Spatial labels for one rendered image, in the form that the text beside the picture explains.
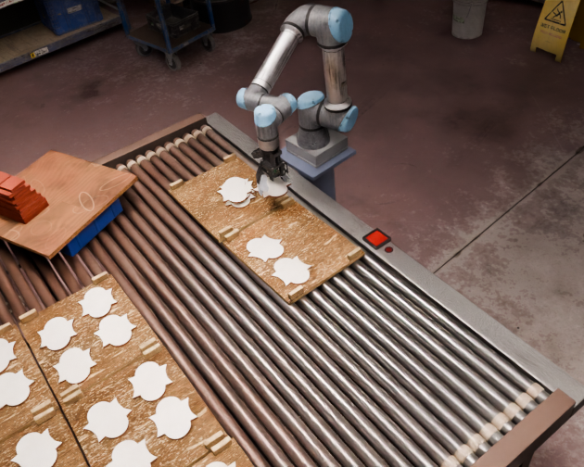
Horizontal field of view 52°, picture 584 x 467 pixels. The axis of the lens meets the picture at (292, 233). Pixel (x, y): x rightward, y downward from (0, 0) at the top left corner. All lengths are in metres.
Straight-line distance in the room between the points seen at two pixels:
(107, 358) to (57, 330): 0.23
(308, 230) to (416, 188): 1.75
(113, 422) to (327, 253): 0.91
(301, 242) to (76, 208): 0.89
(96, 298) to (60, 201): 0.50
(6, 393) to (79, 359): 0.23
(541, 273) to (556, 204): 0.60
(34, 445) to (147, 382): 0.35
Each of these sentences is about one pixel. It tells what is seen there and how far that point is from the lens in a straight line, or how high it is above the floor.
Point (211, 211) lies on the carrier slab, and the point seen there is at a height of 0.94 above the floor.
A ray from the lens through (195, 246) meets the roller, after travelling 2.34.
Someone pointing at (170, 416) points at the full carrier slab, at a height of 0.95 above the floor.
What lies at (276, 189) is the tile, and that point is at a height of 1.06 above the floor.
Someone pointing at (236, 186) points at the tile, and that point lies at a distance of 2.49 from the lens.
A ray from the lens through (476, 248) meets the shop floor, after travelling 3.58.
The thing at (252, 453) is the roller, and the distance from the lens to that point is 1.79.
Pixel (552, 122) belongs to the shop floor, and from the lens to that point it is 4.68.
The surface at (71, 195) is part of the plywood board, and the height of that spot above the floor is 1.04.
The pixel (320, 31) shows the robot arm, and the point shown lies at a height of 1.51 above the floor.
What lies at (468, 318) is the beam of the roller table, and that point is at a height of 0.91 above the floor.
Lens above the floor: 2.50
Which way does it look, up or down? 43 degrees down
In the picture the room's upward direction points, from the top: 7 degrees counter-clockwise
